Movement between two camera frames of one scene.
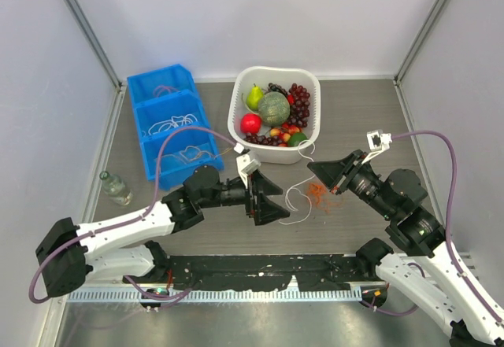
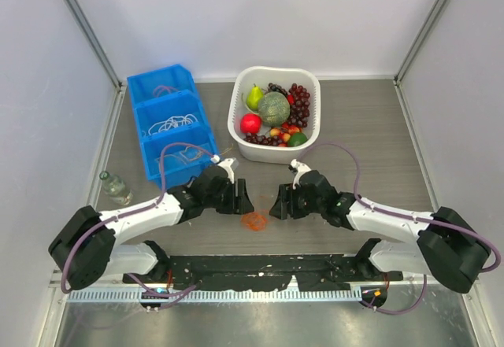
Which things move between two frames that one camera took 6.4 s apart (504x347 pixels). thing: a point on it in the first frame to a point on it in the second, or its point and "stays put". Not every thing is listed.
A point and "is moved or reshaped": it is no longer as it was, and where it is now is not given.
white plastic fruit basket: x=274 y=112 stays put
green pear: x=254 y=97 stays put
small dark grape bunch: x=261 y=139 stays put
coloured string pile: x=316 y=190 is moved or reshaped
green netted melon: x=274 y=108 stays put
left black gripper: x=264 y=210 to x=239 y=204
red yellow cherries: x=283 y=133 stays put
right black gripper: x=337 y=173 to x=281 y=208
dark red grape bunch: x=298 y=111 stays put
